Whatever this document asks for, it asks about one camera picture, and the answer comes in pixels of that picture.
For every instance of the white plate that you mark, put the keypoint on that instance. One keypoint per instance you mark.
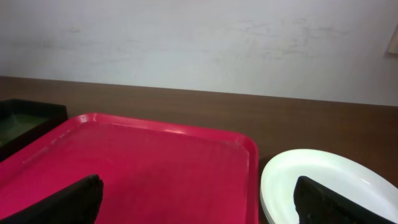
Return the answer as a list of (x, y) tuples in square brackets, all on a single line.
[(342, 175)]

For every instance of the black rectangular tray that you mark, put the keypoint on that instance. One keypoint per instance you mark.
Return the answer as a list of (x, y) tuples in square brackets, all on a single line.
[(23, 121)]

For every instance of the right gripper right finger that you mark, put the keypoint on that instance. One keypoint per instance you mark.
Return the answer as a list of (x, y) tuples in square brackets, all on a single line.
[(317, 204)]

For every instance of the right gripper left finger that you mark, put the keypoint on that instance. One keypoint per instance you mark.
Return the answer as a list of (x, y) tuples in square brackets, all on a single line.
[(79, 203)]

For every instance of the red plastic tray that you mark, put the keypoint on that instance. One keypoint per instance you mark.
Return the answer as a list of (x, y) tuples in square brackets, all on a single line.
[(152, 172)]

